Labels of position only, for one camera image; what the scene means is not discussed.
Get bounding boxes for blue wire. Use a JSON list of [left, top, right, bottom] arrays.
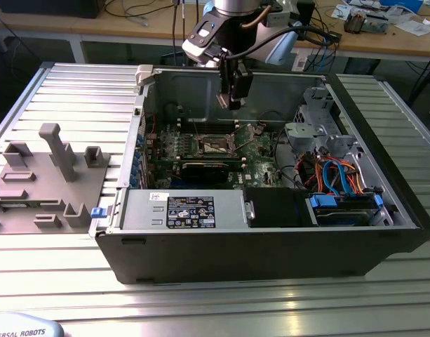
[[321, 159, 342, 197], [333, 160, 354, 197]]

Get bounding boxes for grey device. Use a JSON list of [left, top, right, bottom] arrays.
[[364, 13, 390, 35]]

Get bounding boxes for hard disk in blue carrier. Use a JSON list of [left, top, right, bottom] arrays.
[[304, 192, 384, 227]]

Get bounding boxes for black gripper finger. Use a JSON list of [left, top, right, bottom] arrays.
[[220, 58, 234, 94], [229, 68, 254, 111]]

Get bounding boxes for black camera cable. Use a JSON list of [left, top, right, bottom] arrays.
[[228, 26, 342, 61]]

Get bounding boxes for blue box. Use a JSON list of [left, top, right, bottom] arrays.
[[379, 0, 425, 12]]

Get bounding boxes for silver metal disk bay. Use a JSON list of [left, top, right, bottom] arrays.
[[283, 121, 330, 154]]

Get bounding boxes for white papers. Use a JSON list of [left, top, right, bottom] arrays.
[[393, 17, 430, 36]]

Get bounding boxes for pale blue teach pendant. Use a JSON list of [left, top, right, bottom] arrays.
[[0, 312, 65, 337]]

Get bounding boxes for wooden desk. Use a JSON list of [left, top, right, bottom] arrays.
[[0, 0, 430, 60]]

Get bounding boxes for black open PC case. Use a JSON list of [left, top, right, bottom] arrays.
[[89, 62, 430, 286]]

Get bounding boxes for black drive bay cover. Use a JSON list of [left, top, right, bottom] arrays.
[[244, 187, 310, 229]]

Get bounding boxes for pale grey case latch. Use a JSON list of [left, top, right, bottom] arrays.
[[135, 65, 155, 87]]

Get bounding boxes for green motherboard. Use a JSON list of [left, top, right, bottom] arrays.
[[146, 121, 296, 190]]

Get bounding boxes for black wire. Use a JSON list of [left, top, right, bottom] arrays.
[[272, 126, 303, 189]]

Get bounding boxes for red wire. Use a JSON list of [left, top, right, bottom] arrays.
[[146, 111, 158, 137]]

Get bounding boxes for black graphics card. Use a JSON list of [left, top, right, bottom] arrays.
[[149, 156, 246, 184]]

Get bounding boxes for copper coil cooler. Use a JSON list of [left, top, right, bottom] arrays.
[[343, 10, 367, 35]]

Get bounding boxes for grey parts rack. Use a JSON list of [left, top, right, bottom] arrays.
[[0, 122, 112, 234]]

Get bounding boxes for black RAM slot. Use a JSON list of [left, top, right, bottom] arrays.
[[177, 126, 241, 136], [177, 120, 241, 128]]

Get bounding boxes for CPU socket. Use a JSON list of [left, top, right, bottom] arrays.
[[196, 133, 237, 158]]

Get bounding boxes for silver power supply with label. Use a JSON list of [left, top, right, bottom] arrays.
[[121, 189, 249, 232]]

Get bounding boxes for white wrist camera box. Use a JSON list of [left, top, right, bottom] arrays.
[[182, 20, 219, 66]]

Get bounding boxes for metal socket cover frame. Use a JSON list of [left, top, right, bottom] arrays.
[[229, 124, 257, 150]]

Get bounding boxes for black upright box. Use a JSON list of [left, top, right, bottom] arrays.
[[297, 0, 316, 41]]

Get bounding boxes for orange wire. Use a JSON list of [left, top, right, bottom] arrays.
[[304, 163, 325, 191], [340, 161, 366, 194]]

